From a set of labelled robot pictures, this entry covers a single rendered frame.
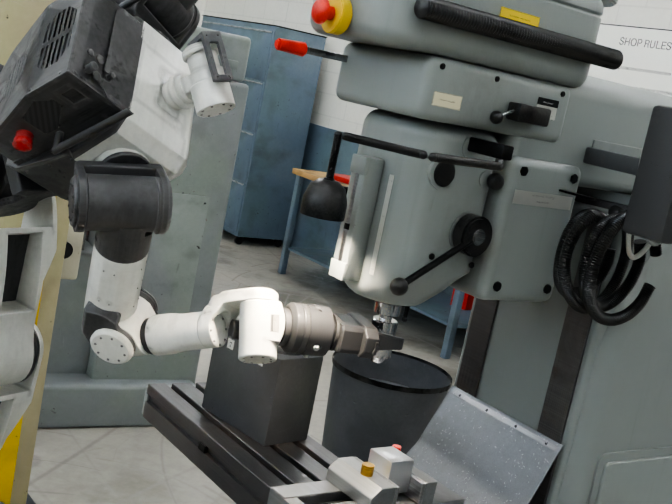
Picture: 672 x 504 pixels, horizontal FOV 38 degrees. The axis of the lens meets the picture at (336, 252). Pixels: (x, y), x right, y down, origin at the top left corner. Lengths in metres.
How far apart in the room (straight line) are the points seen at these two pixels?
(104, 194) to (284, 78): 7.48
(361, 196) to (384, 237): 0.08
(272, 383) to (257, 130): 7.01
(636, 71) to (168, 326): 5.36
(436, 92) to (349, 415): 2.30
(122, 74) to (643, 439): 1.23
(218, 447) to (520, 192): 0.79
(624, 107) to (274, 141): 7.28
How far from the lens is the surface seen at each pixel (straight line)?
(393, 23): 1.50
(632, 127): 1.92
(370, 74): 1.65
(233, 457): 1.96
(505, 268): 1.74
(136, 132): 1.63
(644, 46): 6.79
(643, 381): 2.03
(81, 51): 1.61
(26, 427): 3.49
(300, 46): 1.64
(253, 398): 2.05
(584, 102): 1.81
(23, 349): 2.01
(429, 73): 1.54
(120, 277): 1.66
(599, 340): 1.92
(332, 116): 9.15
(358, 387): 3.66
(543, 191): 1.76
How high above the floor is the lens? 1.67
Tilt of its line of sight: 10 degrees down
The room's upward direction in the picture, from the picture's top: 12 degrees clockwise
